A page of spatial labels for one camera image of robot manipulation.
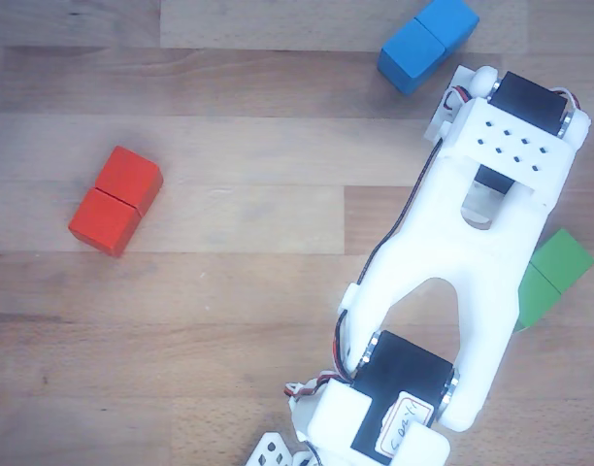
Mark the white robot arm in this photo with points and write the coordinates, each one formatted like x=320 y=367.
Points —
x=471 y=252

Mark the long red block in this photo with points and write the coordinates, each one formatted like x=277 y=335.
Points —
x=115 y=204

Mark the long blue block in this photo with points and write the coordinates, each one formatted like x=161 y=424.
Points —
x=423 y=46

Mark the long green block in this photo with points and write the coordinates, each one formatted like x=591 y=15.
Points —
x=559 y=264

